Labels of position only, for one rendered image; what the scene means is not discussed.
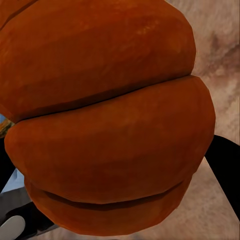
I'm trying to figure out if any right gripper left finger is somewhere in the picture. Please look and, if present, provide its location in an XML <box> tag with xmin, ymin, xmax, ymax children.
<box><xmin>0</xmin><ymin>137</ymin><xmax>16</xmax><ymax>193</ymax></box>

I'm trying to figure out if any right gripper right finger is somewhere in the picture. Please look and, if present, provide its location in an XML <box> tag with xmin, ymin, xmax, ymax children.
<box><xmin>205</xmin><ymin>135</ymin><xmax>240</xmax><ymax>220</ymax></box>

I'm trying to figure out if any pumpkin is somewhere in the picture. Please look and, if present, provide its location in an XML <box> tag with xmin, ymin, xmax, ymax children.
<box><xmin>0</xmin><ymin>0</ymin><xmax>216</xmax><ymax>237</ymax></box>

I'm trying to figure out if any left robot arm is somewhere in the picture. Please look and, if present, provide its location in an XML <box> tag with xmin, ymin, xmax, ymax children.
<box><xmin>0</xmin><ymin>201</ymin><xmax>55</xmax><ymax>240</ymax></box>

